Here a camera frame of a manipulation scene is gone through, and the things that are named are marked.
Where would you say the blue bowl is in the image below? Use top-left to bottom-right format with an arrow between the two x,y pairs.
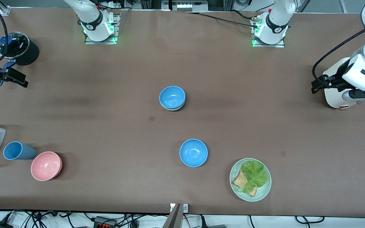
159,86 -> 186,110
179,139 -> 208,168

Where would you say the green bowl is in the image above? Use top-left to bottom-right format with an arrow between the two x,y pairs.
160,101 -> 186,111

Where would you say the pink bowl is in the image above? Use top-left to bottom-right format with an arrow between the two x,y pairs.
31,151 -> 63,181

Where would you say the cream white toaster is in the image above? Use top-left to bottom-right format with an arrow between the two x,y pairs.
323,57 -> 365,110

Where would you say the glass lid blue knob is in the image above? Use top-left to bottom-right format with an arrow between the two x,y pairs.
0,32 -> 30,59

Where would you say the blue cup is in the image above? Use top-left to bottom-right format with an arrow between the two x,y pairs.
3,141 -> 36,160

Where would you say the green lettuce leaf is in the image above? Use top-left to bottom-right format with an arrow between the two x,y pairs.
238,160 -> 268,194

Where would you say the green plate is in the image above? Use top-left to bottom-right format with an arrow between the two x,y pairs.
229,158 -> 272,202

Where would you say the brown toast slice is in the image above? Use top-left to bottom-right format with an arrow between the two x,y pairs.
232,168 -> 258,197

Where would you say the white control box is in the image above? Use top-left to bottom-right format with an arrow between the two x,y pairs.
162,0 -> 208,12

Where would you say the black red power strip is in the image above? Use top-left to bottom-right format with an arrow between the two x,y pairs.
94,216 -> 117,228

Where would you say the grey tripod leg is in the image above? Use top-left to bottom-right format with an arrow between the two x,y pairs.
163,204 -> 183,228

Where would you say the black corrugated cable hose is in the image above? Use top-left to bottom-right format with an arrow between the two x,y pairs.
312,17 -> 365,83
0,0 -> 9,63

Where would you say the black pot blue handle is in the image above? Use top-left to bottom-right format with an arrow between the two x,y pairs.
0,32 -> 40,86

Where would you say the aluminium frame profile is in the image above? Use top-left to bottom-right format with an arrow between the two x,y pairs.
0,0 -> 11,16

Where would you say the black table cable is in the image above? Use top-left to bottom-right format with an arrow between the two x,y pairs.
185,11 -> 261,29

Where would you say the white metal bracket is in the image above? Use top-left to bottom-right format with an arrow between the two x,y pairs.
170,204 -> 189,213

